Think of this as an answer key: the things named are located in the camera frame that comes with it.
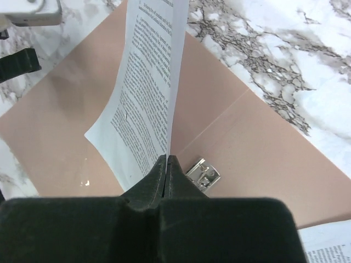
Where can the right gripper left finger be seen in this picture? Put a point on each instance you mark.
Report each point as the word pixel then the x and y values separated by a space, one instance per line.
pixel 86 229

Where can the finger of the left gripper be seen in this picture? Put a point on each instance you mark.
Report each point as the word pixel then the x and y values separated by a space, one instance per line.
pixel 19 63

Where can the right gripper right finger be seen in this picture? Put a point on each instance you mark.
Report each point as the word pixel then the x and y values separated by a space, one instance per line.
pixel 195 228

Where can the printed paper sheet top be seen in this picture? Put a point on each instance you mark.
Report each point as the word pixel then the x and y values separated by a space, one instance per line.
pixel 135 127

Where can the pink folder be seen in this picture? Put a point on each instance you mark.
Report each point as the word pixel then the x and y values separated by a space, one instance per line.
pixel 264 96

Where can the metal folder clip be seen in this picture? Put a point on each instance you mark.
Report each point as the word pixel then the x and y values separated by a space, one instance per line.
pixel 203 175

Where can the printed paper stack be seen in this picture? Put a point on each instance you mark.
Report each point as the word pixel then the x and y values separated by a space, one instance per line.
pixel 329 243

